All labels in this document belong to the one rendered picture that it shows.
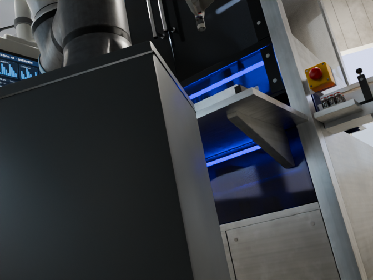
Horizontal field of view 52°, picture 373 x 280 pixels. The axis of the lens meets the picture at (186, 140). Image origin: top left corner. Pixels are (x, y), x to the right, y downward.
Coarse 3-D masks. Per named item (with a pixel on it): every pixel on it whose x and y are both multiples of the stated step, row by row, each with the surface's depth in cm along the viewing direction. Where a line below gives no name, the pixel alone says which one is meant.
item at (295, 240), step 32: (352, 160) 152; (352, 192) 134; (224, 224) 138; (256, 224) 131; (288, 224) 124; (320, 224) 118; (352, 224) 120; (256, 256) 129; (288, 256) 123; (320, 256) 117
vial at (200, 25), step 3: (201, 15) 102; (195, 18) 103; (198, 18) 102; (201, 18) 102; (198, 21) 102; (201, 21) 101; (198, 24) 101; (201, 24) 101; (198, 27) 101; (201, 27) 101; (204, 27) 101; (198, 30) 102; (201, 30) 102; (204, 30) 102
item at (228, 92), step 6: (228, 90) 100; (234, 90) 99; (210, 96) 103; (216, 96) 102; (222, 96) 101; (228, 96) 100; (198, 102) 106; (204, 102) 104; (210, 102) 103; (216, 102) 102; (198, 108) 105
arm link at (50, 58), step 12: (36, 0) 75; (48, 0) 75; (36, 12) 76; (48, 12) 73; (36, 24) 74; (48, 24) 73; (36, 36) 75; (48, 36) 71; (48, 48) 72; (48, 60) 74; (60, 60) 71
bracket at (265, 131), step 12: (240, 120) 104; (252, 120) 109; (252, 132) 108; (264, 132) 113; (276, 132) 122; (264, 144) 114; (276, 144) 118; (288, 144) 127; (276, 156) 119; (288, 156) 123
